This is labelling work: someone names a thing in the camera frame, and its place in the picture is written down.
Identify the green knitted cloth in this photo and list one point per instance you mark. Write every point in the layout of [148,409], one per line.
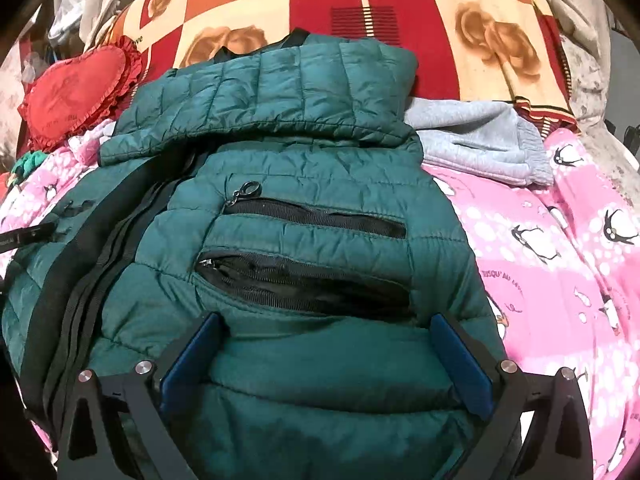
[26,165]

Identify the pink penguin quilt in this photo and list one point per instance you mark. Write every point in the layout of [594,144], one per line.
[552,266]

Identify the dark green puffer jacket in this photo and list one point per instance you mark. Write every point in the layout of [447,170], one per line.
[283,191]

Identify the grey sweatshirt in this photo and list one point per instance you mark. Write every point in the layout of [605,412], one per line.
[487,139]

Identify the red heart-shaped pillow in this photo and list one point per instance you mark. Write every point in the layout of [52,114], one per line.
[74,95]

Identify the red orange rose blanket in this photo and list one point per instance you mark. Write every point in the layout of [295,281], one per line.
[467,50]

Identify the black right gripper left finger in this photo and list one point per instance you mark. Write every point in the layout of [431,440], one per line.
[93,443]

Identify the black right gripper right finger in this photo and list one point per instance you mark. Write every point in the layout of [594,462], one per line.
[533,426]

